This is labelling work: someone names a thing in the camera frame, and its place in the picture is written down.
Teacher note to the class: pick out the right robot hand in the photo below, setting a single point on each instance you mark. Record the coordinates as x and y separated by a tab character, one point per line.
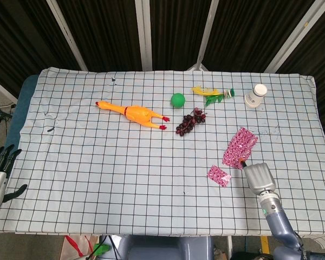
260	178

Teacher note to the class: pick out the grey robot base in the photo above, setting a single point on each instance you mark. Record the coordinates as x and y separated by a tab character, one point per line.
162	247

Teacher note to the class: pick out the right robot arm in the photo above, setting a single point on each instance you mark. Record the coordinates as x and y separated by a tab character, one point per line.
279	222

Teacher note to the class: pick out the white table leg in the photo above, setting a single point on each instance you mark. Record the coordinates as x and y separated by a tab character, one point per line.
229	246

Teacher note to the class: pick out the blue table pad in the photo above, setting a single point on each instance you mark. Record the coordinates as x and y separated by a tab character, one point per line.
21	108

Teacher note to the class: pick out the white plastic bottle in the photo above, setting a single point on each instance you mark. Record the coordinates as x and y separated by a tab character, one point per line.
255	96

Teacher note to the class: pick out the dark purple grape bunch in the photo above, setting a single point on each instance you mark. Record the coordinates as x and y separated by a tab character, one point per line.
189	122

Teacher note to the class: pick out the yellow green feather shuttlecock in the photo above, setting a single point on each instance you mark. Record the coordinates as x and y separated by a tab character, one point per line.
215	95

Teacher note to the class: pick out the red white bag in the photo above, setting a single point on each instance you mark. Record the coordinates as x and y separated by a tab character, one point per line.
75	247

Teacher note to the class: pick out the green ball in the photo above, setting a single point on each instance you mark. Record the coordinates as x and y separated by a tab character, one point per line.
177	100

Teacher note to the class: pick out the white checked tablecloth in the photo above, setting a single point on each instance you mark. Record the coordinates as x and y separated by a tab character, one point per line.
140	168

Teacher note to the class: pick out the green plastic object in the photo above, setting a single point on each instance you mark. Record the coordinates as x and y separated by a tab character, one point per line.
101	249

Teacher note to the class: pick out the yellow rubber chicken toy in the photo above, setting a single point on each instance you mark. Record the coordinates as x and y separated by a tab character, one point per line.
135	114

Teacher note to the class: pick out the white partition frame post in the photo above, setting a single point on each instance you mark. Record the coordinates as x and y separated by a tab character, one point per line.
295	38
67	35
1	89
144	35
205	35

